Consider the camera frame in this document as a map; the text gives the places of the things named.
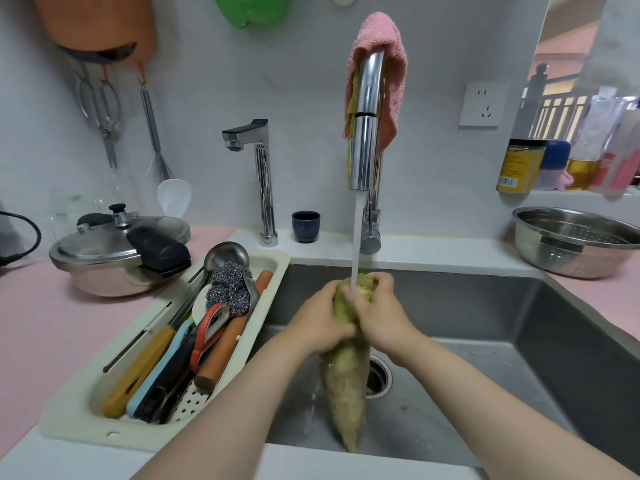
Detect tall chrome kitchen faucet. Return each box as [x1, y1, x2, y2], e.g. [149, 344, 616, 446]
[348, 51, 387, 255]

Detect green white radish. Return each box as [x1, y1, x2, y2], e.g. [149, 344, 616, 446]
[321, 274, 378, 454]

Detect person's left forearm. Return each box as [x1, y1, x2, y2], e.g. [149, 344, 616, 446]
[131, 331, 318, 480]

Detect red-handled peeler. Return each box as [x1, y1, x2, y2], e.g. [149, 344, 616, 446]
[189, 303, 231, 374]

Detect black power cable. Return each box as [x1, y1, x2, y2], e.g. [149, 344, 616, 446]
[0, 211, 43, 268]

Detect blue lidded container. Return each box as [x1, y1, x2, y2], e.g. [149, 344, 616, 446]
[533, 140, 572, 191]

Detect black-handled knife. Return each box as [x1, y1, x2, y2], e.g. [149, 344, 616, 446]
[134, 335, 197, 423]

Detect person's right hand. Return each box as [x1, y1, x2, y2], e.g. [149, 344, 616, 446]
[342, 272, 427, 366]

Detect dark blue cup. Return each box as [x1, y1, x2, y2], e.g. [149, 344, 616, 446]
[291, 211, 321, 244]

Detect stainless steel colander bowl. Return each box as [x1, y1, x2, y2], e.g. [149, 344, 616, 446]
[512, 207, 640, 280]

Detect metal kitchen scissors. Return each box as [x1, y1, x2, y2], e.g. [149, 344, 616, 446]
[76, 65, 123, 170]

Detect white wall socket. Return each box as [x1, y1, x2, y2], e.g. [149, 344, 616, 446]
[458, 82, 509, 128]

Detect pink towel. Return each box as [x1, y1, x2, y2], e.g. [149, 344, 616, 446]
[343, 12, 408, 156]

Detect steel pressure cooker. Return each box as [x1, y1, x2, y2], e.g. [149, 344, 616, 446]
[49, 203, 193, 298]

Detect blue-handled knife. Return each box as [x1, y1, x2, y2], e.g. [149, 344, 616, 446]
[126, 318, 196, 418]

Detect white slotted spatula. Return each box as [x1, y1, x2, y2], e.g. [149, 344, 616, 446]
[167, 379, 210, 424]

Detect white rice paddle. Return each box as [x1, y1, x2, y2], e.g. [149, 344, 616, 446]
[157, 179, 192, 219]

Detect metal sink drain strainer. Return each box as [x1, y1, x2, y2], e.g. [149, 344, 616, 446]
[366, 355, 393, 400]

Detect metal whisk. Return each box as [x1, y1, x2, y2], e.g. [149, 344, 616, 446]
[138, 65, 174, 182]

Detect clear bottle red label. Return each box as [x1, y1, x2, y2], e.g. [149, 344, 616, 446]
[590, 99, 640, 196]

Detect cooking oil bottle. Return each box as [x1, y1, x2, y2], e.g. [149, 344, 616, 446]
[566, 97, 626, 191]

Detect yellow-handled knife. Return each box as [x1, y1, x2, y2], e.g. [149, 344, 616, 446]
[101, 325, 177, 419]

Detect steel wool scrubber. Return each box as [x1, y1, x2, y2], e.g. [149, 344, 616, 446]
[206, 262, 253, 318]

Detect cream utensil drain tray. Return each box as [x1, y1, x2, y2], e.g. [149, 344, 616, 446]
[40, 249, 291, 453]

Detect green plastic hanging holder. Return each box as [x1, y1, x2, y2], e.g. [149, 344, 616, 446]
[213, 0, 295, 29]

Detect person's right forearm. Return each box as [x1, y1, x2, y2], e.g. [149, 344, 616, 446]
[391, 331, 639, 480]

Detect person's left hand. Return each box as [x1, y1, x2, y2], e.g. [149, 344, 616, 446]
[286, 280, 359, 356]

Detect stainless steel sink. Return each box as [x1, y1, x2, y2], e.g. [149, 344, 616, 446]
[249, 264, 640, 475]

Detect metal ladle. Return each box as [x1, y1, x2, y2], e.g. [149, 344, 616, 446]
[169, 242, 250, 329]

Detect slim chrome water tap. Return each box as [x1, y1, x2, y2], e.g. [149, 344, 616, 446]
[222, 119, 279, 247]

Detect brown wooden rolling pin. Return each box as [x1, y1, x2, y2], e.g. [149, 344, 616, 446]
[194, 270, 274, 394]

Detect yellow label jar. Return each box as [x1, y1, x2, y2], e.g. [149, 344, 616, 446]
[496, 139, 548, 195]

